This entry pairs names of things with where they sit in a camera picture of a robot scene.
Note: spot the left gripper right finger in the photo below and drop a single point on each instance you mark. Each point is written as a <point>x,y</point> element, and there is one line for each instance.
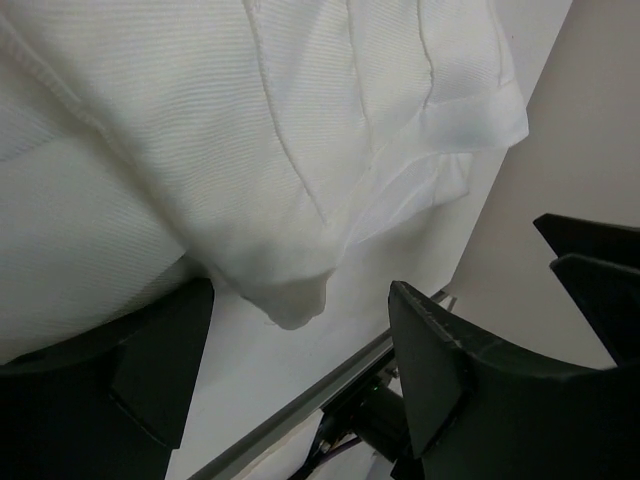
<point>481,407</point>

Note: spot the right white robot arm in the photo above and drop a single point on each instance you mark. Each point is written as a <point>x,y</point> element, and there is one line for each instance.
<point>598,266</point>

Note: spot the white skirt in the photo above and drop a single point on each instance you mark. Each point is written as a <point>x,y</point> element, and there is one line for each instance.
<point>257,140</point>

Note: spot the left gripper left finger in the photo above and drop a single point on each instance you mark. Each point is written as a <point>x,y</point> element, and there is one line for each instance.
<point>111,403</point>

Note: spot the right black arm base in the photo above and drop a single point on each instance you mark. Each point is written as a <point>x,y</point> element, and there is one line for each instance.
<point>374,416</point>

